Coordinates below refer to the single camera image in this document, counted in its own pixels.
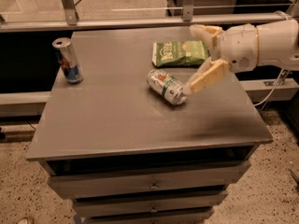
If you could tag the grey drawer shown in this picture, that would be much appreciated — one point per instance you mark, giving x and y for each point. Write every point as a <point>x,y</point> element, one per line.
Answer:
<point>163,217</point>
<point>149,204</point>
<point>147,180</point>

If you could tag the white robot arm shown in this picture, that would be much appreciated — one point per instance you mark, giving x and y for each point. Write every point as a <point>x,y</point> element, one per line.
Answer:
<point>278,45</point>

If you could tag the green 7up soda can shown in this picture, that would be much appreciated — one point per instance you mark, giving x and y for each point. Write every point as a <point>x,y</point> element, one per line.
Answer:
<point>170,88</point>

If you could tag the blue silver energy drink can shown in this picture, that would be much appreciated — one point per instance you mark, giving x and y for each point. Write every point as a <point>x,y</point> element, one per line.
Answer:
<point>67,59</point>

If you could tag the bottom grey drawer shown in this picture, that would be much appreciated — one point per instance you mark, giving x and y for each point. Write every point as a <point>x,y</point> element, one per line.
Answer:
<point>163,217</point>

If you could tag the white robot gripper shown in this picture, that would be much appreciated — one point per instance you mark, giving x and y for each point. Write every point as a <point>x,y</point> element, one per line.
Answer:
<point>239,48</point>

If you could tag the green chip bag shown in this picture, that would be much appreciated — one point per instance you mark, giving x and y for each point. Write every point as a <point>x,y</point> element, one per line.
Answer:
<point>179,54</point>

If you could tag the metal railing frame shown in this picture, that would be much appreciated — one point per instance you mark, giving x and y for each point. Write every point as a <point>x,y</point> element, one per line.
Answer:
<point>58,15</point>

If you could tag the middle grey drawer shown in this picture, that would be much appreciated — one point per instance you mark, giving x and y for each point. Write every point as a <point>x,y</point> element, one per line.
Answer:
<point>149,204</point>

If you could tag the top grey drawer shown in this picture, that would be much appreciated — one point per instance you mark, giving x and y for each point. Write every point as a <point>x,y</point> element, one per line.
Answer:
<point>147,180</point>

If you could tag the grey drawer cabinet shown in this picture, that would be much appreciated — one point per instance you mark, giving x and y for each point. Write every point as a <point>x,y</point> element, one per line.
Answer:
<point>112,121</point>

